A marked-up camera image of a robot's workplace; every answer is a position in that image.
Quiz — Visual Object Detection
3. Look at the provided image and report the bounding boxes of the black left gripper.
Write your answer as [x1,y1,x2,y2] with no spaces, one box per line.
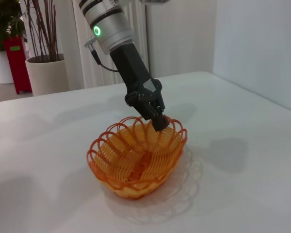
[109,43,171,132]

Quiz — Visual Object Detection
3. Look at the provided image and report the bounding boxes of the orange woven wire basket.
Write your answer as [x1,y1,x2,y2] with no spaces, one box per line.
[86,116,188,200]

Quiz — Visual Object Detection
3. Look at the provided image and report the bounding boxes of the white ribbed radiator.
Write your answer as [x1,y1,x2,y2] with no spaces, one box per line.
[62,0,151,90]

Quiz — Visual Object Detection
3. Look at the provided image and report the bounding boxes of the beige plant pot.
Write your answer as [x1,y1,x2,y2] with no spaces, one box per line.
[25,53,71,97]

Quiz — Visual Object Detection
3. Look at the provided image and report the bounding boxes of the red-stemmed potted plant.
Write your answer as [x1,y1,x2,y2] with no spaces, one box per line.
[21,0,64,62]

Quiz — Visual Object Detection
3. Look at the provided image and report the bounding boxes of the red stand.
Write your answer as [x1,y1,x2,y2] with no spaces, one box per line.
[2,35,33,95]

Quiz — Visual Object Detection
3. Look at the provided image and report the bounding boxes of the white plant pot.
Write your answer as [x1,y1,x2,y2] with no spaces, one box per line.
[0,50,15,84]

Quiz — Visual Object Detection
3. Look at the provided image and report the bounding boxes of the green leafy potted plant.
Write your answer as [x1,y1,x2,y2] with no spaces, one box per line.
[0,0,26,56]

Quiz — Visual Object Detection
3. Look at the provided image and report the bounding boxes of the left arm connector cable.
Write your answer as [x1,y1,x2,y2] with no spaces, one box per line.
[84,36,123,72]

